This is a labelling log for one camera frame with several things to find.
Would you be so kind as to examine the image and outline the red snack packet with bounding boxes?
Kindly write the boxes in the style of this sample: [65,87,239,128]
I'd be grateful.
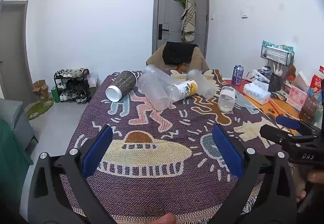
[307,75,324,103]

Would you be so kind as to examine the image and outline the small upright clear bottle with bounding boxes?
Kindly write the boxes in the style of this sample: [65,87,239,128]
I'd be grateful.
[218,86,236,113]

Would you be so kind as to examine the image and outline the plaid scarf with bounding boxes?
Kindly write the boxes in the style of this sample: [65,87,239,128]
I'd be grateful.
[180,0,197,43]

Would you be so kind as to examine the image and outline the person's right hand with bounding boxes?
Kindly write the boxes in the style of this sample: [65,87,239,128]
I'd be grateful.
[294,163,324,203]

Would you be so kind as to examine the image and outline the purple drink can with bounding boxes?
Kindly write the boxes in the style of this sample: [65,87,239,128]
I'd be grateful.
[232,65,244,85]

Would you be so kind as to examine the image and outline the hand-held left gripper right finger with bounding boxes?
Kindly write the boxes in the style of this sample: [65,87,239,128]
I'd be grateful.
[211,124,298,224]

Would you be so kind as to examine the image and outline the black door handle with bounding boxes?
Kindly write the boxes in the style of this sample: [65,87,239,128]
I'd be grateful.
[158,24,169,40]

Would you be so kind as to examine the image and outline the round green mat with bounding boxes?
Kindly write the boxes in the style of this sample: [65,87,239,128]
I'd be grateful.
[26,98,55,121]

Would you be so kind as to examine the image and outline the brown paper cup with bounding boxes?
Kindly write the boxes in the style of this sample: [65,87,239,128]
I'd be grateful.
[106,70,138,102]

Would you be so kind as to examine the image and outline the grey side door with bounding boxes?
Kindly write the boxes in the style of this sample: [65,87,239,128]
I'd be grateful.
[0,1,29,100]

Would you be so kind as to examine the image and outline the green bag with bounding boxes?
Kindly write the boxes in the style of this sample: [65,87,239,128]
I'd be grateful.
[51,86,61,103]

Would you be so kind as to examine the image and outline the white power strip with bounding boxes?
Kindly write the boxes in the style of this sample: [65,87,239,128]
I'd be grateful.
[247,70,270,83]

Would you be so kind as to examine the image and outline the cardboard box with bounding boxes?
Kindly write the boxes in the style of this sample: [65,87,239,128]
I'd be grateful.
[32,80,49,99]

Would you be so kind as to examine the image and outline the orange table mat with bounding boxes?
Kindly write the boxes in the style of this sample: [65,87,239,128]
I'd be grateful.
[224,79,302,124]

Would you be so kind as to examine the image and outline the teal packet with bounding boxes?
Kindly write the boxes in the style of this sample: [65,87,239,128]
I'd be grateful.
[262,40,294,53]

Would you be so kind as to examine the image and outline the printed woven blanket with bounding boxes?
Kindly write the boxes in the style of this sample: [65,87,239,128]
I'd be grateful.
[59,69,291,224]

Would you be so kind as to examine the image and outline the green cloth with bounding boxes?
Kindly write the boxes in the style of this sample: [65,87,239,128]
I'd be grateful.
[0,118,34,214]

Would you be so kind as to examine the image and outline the black shoe rack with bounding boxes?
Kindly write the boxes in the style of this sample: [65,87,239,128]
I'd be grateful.
[54,68,92,103]

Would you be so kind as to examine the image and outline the brown plush toy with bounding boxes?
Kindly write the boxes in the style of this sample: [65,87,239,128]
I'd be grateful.
[285,65,297,82]

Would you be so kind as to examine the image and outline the black box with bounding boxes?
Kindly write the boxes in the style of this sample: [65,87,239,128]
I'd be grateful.
[268,72,285,93]

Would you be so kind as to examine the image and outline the person's left hand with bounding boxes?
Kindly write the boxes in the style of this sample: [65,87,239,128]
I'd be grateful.
[154,213,177,224]

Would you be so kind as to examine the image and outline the large frosted plastic cup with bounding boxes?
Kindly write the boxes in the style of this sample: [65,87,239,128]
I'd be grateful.
[137,73,171,110]

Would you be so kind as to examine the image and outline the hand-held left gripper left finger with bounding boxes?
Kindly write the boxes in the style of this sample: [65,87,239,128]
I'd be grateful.
[32,125,119,224]

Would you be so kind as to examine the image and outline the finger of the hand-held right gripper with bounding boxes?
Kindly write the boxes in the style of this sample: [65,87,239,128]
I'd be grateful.
[275,115,321,136]
[259,124,314,145]

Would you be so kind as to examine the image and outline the blue white tissue pack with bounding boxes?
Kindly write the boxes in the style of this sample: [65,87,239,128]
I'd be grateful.
[243,81,272,105]

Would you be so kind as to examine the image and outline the yellow label plastic bottle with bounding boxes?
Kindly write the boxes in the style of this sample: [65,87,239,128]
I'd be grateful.
[166,80,198,103]

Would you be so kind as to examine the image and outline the rows of shoes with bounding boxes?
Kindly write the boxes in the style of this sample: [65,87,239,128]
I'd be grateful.
[55,68,91,102]

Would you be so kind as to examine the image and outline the black cloth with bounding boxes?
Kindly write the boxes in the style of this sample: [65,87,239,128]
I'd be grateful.
[162,41,198,65]

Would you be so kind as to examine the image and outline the dark brown box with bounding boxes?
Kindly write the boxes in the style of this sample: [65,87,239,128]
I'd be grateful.
[299,95,317,121]

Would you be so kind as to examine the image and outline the black wire basket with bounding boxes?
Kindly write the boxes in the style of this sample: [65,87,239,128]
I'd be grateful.
[260,46,295,66]

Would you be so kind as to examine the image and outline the grey sofa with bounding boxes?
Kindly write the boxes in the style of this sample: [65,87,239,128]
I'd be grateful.
[0,99,39,154]

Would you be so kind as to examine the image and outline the pink patterned box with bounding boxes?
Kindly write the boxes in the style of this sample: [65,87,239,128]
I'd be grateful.
[287,85,308,108]

